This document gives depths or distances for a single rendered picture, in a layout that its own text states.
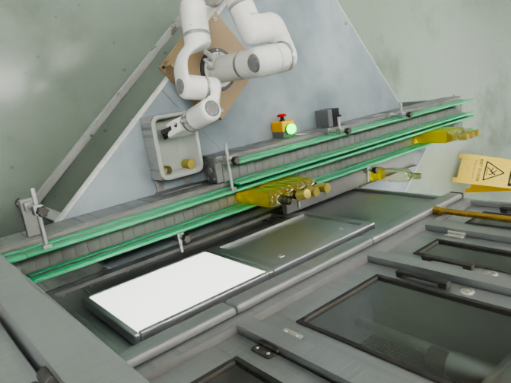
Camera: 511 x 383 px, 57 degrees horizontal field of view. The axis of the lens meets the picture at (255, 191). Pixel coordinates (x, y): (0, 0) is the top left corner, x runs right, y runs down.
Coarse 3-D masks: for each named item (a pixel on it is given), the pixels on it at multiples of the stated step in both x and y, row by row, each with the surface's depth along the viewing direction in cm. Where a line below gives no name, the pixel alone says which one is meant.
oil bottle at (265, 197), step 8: (240, 192) 174; (248, 192) 170; (256, 192) 166; (264, 192) 163; (272, 192) 162; (280, 192) 163; (240, 200) 175; (248, 200) 171; (256, 200) 167; (264, 200) 164; (272, 200) 161
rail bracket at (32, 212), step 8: (32, 192) 123; (24, 200) 132; (32, 200) 133; (24, 208) 131; (32, 208) 124; (40, 208) 120; (24, 216) 132; (32, 216) 133; (40, 216) 121; (24, 224) 133; (32, 224) 134; (40, 224) 125; (24, 232) 138; (32, 232) 134; (40, 232) 126
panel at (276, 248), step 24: (312, 216) 179; (240, 240) 163; (264, 240) 160; (288, 240) 156; (312, 240) 153; (336, 240) 148; (168, 264) 148; (264, 264) 137; (288, 264) 136; (240, 288) 125; (96, 312) 125; (192, 312) 116; (144, 336) 108
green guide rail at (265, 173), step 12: (444, 120) 252; (396, 132) 234; (408, 132) 231; (360, 144) 211; (312, 156) 200; (324, 156) 195; (276, 168) 184; (288, 168) 181; (240, 180) 170; (252, 180) 170
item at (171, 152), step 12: (156, 120) 157; (168, 120) 168; (156, 132) 158; (156, 144) 158; (168, 144) 169; (180, 144) 172; (192, 144) 171; (168, 156) 169; (180, 156) 173; (192, 156) 172; (180, 168) 173
